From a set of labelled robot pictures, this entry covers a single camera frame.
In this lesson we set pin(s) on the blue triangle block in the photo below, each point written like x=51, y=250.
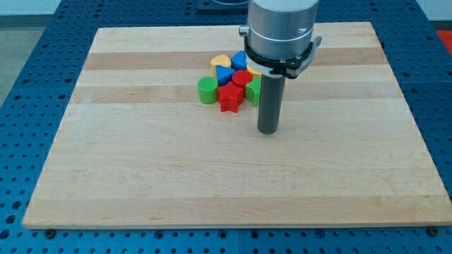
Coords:
x=223, y=74

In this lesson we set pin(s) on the green cylinder block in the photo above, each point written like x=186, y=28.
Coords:
x=207, y=90

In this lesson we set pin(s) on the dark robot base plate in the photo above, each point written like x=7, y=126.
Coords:
x=221, y=5

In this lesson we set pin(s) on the light wooden board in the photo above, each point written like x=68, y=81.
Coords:
x=136, y=149

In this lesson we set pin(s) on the blue rounded block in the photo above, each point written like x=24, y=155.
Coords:
x=238, y=61

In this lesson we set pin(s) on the red cylinder block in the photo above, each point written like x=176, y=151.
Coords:
x=241, y=78

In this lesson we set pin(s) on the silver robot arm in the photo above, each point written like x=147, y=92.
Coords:
x=279, y=29

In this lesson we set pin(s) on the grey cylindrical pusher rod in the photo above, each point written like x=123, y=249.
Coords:
x=271, y=97

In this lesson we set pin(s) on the yellow hexagon block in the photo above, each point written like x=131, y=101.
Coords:
x=253, y=71

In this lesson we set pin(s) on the red star block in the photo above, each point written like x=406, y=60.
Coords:
x=230, y=97

